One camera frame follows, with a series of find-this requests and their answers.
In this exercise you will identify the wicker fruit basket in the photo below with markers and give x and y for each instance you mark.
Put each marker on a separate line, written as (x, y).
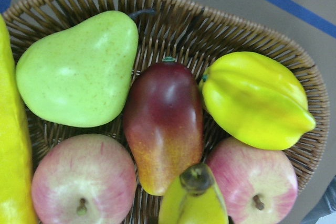
(195, 35)

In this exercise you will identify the red yellow mango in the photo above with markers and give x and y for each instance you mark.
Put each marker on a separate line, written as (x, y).
(163, 124)

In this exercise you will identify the green pear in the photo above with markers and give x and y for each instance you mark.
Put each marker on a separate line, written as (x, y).
(81, 76)

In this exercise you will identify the red apple upper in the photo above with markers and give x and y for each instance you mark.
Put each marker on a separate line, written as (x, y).
(85, 179)

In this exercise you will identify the red apple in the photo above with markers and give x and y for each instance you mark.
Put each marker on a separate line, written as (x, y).
(85, 179)
(258, 186)

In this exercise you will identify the red apple lower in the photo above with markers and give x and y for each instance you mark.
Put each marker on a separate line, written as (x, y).
(258, 186)

